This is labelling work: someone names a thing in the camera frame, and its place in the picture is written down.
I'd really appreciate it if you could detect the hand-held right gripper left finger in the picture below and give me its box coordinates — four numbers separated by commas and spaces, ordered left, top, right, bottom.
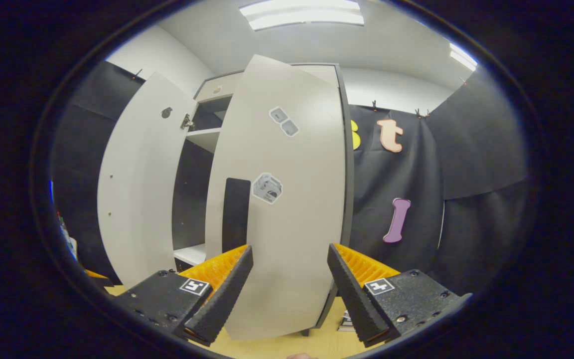
113, 244, 255, 348

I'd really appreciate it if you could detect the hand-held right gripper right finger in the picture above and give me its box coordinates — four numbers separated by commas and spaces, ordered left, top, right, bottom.
327, 243, 470, 349

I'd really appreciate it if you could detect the light grey cabinet door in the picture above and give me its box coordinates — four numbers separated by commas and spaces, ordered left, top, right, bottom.
97, 71, 198, 289
205, 54, 352, 341

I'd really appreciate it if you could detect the grey white shoe cabinet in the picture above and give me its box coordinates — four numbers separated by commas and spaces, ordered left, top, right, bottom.
172, 62, 355, 338

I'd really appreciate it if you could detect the white blue printed item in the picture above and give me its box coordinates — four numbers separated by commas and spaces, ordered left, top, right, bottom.
50, 179, 78, 262

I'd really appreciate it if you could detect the black backdrop cloth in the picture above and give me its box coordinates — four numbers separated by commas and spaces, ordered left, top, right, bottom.
50, 60, 529, 295

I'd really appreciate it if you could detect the small ceiling light panel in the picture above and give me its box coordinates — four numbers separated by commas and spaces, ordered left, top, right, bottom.
449, 42, 478, 71

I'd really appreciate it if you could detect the large ceiling light panel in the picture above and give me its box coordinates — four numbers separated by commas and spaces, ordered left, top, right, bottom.
240, 0, 365, 31

